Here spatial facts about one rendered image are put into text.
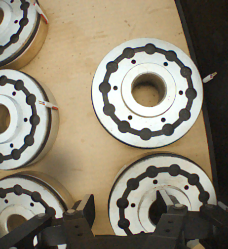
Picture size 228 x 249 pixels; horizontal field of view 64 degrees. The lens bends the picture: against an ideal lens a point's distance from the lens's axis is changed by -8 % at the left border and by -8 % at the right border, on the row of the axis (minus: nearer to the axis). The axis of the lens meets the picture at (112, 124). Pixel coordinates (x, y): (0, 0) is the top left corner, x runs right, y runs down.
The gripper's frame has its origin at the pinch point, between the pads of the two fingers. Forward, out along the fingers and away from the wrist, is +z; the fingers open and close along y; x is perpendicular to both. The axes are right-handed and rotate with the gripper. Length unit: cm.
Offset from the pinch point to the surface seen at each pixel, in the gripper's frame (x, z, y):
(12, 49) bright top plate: 15.2, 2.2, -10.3
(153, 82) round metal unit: 10.8, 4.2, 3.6
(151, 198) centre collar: 0.2, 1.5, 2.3
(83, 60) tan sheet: 14.1, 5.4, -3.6
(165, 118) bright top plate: 7.0, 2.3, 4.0
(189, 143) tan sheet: 4.4, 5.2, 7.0
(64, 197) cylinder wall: -0.1, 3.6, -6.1
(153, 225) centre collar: -2.3, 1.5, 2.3
